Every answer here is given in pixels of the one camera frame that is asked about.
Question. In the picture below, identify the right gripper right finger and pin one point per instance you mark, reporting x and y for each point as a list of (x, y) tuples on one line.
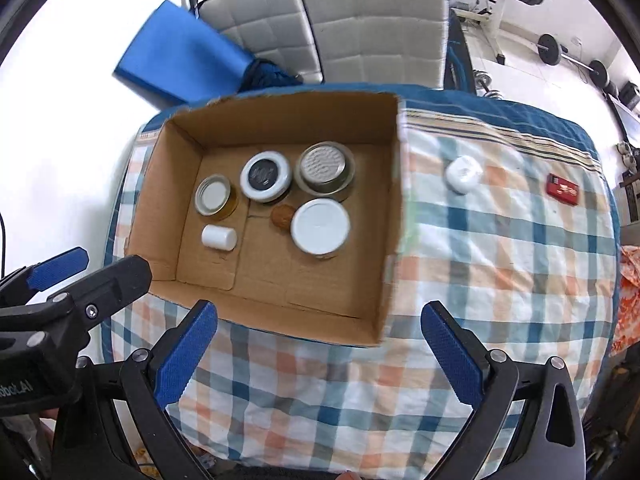
[(486, 385)]

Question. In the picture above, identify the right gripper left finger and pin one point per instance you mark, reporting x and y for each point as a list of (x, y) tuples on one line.
[(156, 377)]

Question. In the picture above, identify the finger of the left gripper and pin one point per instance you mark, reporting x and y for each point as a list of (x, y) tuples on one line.
[(21, 285), (86, 303)]

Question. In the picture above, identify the white cylinder container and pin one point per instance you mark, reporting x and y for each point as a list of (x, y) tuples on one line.
[(219, 238)]

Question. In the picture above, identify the brown walnut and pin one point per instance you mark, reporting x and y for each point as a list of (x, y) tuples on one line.
[(281, 216)]

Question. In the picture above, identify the red card box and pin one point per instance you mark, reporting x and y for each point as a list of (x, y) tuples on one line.
[(562, 190)]

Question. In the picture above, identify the orange patterned cloth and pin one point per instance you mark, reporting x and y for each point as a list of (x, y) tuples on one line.
[(627, 329)]

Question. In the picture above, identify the plaid checkered cloth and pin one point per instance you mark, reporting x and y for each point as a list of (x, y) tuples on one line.
[(526, 273)]

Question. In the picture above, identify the gold tin white lid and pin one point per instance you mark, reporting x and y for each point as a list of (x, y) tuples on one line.
[(215, 197)]

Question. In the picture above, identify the cardboard box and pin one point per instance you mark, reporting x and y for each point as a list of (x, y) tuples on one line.
[(266, 282)]

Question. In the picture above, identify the large white lid jar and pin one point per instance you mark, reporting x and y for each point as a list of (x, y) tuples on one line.
[(320, 227)]

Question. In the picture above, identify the white jar black label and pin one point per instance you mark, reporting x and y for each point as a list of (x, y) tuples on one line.
[(266, 177)]

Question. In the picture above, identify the dark blue knitted cloth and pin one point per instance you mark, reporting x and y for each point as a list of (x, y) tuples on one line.
[(263, 74)]

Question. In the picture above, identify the chrome dumbbell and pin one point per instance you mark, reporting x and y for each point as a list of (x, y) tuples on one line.
[(483, 81)]

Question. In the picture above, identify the blue weight bench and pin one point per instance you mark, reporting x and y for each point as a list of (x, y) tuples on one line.
[(459, 73)]

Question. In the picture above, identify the floor barbell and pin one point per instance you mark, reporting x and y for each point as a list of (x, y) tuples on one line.
[(551, 52)]

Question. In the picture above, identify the left grey padded chair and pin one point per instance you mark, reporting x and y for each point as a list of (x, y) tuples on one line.
[(277, 30)]

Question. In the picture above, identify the grey padded chair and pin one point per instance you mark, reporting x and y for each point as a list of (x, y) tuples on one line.
[(381, 41), (277, 30)]

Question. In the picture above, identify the right grey padded chair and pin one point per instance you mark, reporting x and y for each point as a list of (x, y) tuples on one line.
[(381, 41)]

